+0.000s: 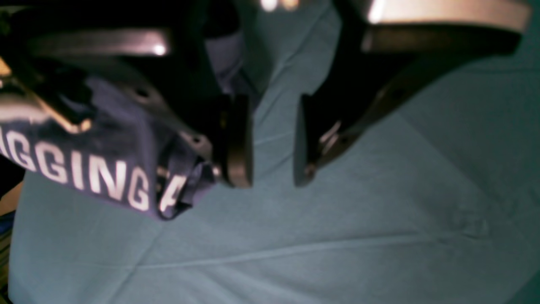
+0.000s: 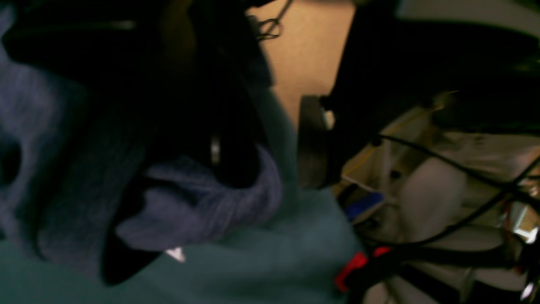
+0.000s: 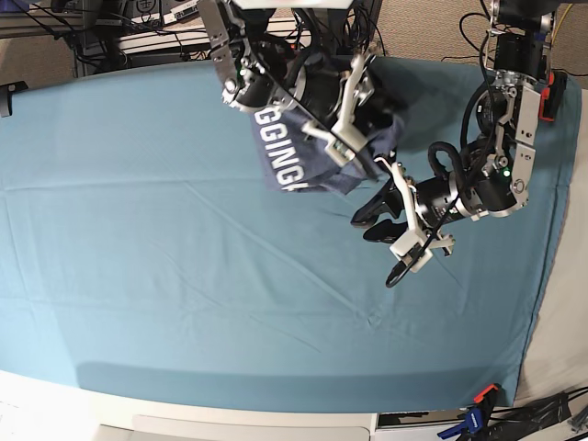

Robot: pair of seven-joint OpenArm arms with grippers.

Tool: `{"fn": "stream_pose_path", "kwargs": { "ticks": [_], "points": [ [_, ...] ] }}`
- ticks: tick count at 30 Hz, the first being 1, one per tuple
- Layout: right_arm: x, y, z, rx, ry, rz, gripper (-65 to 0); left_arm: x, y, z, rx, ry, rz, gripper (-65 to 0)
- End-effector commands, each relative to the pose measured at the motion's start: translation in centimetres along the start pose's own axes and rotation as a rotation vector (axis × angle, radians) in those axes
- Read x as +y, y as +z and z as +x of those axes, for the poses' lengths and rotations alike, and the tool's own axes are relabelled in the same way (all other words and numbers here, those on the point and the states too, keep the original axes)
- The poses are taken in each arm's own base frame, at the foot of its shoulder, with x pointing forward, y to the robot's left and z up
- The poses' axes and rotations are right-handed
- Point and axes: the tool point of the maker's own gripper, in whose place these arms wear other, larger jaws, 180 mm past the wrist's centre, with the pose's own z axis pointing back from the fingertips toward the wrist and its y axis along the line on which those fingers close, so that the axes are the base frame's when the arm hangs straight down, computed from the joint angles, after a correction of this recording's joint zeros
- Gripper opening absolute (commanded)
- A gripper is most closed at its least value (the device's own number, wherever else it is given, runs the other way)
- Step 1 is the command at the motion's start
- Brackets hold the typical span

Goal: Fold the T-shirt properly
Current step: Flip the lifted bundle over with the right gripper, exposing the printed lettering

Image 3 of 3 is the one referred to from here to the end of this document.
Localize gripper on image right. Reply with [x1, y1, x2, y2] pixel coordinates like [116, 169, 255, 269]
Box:
[350, 157, 459, 255]

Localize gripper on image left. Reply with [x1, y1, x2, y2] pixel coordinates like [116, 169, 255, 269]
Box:
[293, 53, 405, 179]

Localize blue-grey heathered T-shirt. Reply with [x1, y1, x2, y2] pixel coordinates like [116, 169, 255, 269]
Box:
[250, 55, 404, 194]

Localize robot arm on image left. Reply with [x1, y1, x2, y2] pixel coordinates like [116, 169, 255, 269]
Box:
[197, 1, 402, 179]

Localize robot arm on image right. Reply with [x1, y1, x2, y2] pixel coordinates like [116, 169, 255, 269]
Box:
[351, 1, 559, 259]

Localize orange black clamp top right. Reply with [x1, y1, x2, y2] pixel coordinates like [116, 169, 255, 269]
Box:
[538, 71, 568, 122]

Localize white drawer unit front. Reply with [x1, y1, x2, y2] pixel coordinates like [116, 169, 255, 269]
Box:
[91, 414, 455, 440]

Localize orange blue clamp bottom right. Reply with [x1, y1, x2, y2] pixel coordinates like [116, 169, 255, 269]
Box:
[437, 383, 502, 440]

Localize black bag bottom right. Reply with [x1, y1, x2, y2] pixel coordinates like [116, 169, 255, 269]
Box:
[483, 387, 587, 440]

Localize teal table cloth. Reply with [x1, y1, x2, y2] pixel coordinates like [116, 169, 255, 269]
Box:
[1, 62, 582, 413]

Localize white power strip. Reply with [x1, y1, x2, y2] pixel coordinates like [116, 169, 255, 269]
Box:
[118, 30, 209, 55]

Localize black clamp left edge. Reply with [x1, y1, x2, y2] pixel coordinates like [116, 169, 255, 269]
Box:
[0, 81, 28, 118]

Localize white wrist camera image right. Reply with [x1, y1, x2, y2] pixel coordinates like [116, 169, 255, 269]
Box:
[390, 229, 433, 273]

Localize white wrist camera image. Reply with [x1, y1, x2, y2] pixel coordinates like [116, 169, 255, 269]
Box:
[390, 229, 433, 273]
[324, 137, 367, 172]

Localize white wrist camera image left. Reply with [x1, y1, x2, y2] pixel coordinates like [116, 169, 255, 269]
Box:
[324, 137, 367, 172]

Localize black camera cable image right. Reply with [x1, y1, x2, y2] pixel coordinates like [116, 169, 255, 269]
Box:
[386, 36, 500, 288]

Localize white overhead mount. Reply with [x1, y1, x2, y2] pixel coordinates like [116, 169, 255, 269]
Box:
[233, 0, 353, 9]

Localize yellow cable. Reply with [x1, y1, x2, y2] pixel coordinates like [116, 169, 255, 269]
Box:
[548, 4, 571, 42]

